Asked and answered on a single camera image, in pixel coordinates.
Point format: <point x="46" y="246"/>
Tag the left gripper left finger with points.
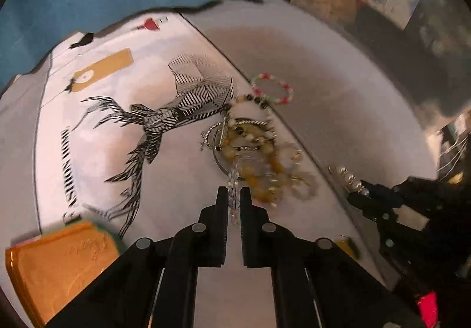
<point x="213" y="243"/>

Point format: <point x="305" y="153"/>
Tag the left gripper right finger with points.
<point x="255" y="241"/>

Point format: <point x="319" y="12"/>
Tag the silver bangle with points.
<point x="216" y="136"/>

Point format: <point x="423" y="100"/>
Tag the white deer print runner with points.
<point x="165" y="129"/>

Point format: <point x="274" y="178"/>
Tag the grey tablecloth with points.
<point x="345" y="111"/>

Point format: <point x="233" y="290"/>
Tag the orange metal tray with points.
<point x="48" y="271"/>

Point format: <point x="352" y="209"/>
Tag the clear storage bin purple lid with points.
<point x="422" y="45"/>

